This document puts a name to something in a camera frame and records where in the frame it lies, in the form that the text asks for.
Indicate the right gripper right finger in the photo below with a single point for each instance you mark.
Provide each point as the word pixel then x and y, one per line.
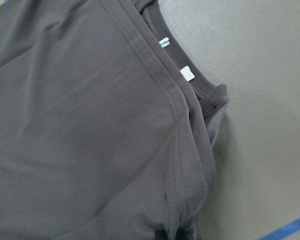
pixel 188 231

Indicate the dark brown t-shirt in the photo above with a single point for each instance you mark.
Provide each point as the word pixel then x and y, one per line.
pixel 107 127

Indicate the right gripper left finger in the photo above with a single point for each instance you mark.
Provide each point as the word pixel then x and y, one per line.
pixel 160 235

